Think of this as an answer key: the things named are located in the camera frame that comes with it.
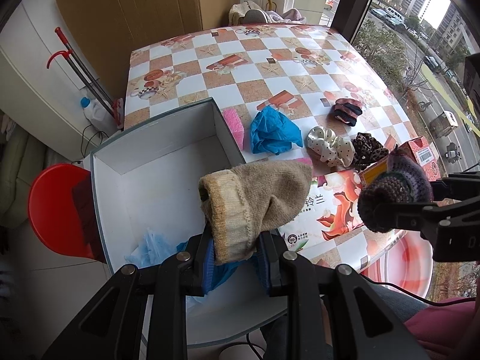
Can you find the pink sponge flat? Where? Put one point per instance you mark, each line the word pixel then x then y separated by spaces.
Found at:
pixel 306 161

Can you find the red plastic stool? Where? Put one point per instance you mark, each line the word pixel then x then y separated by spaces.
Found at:
pixel 61 212

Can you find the red patterned carton box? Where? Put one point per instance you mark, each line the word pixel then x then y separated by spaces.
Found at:
pixel 419 150

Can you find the white cabinet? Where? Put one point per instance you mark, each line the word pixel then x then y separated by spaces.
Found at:
pixel 45 100

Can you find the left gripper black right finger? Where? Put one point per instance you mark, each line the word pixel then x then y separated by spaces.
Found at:
pixel 270 247

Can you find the pink sponge upright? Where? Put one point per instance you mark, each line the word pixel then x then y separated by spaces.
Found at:
pixel 234 123

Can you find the checkered patterned tablecloth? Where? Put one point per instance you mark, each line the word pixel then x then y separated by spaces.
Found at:
pixel 299 70

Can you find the dark blue cloth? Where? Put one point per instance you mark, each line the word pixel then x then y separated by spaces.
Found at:
pixel 214 275

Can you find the pink plastic basin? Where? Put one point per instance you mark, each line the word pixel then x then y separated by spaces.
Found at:
pixel 408 264

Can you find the leopard print scrunchie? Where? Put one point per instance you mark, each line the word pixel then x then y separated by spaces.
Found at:
pixel 368 151

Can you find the clothes pile behind table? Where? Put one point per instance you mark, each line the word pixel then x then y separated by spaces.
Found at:
pixel 248 12

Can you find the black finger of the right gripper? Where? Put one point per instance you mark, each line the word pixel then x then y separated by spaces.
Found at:
pixel 412 219

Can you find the white storage box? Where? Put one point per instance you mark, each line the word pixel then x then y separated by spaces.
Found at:
pixel 146 179

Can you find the purple knitted hat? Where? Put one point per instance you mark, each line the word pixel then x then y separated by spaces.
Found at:
pixel 403 182

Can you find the brown cardboard panel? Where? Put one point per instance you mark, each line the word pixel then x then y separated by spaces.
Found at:
pixel 108 31

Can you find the light blue feather duster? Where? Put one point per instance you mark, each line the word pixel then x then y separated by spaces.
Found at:
pixel 152 250

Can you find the pink striped sock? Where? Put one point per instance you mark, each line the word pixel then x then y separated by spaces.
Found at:
pixel 347 110

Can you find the white polka dot scrunchie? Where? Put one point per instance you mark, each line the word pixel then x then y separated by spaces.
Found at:
pixel 332 150

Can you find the floral tissue pack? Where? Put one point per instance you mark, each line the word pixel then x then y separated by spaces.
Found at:
pixel 330 219

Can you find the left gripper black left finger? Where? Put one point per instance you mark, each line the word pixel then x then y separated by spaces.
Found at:
pixel 201 271

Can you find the white detergent bottle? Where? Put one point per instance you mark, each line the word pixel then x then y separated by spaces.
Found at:
pixel 99 117

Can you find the beige knitted sock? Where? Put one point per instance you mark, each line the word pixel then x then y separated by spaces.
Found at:
pixel 241 202

